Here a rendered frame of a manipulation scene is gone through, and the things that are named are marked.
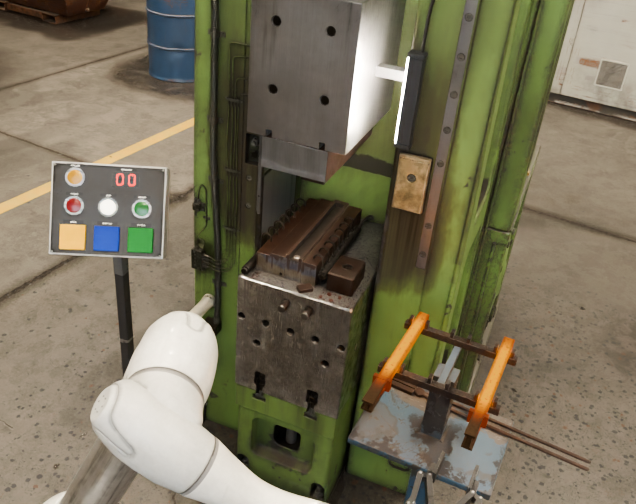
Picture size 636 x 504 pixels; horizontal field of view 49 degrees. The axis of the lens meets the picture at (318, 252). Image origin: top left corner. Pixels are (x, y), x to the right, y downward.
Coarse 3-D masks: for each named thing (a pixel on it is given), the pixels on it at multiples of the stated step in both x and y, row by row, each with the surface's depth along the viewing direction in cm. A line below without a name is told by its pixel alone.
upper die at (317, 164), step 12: (264, 144) 196; (276, 144) 195; (288, 144) 193; (324, 144) 194; (360, 144) 218; (264, 156) 198; (276, 156) 196; (288, 156) 195; (300, 156) 194; (312, 156) 192; (324, 156) 191; (336, 156) 198; (348, 156) 209; (276, 168) 198; (288, 168) 197; (300, 168) 195; (312, 168) 194; (324, 168) 192; (336, 168) 201; (324, 180) 194
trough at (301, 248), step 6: (336, 204) 244; (342, 204) 243; (330, 210) 240; (336, 210) 241; (324, 216) 235; (330, 216) 237; (318, 222) 231; (324, 222) 233; (318, 228) 230; (324, 228) 230; (312, 234) 226; (318, 234) 226; (306, 240) 222; (312, 240) 223; (300, 246) 219; (306, 246) 219; (294, 252) 215; (300, 252) 216; (294, 258) 213
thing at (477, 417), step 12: (504, 336) 189; (504, 348) 185; (504, 360) 180; (492, 372) 176; (492, 384) 172; (480, 396) 168; (492, 396) 168; (480, 408) 164; (468, 420) 164; (480, 420) 160; (468, 432) 156; (468, 444) 157
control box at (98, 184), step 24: (72, 168) 207; (96, 168) 208; (120, 168) 209; (144, 168) 210; (72, 192) 208; (96, 192) 209; (120, 192) 209; (144, 192) 210; (168, 192) 216; (72, 216) 208; (96, 216) 209; (120, 216) 209; (144, 216) 210; (120, 240) 210
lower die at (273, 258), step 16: (304, 208) 242; (320, 208) 241; (352, 208) 242; (288, 224) 231; (304, 224) 230; (336, 224) 232; (272, 240) 222; (288, 240) 221; (320, 240) 222; (336, 240) 223; (272, 256) 214; (288, 256) 212; (304, 256) 212; (272, 272) 217; (288, 272) 214; (304, 272) 212
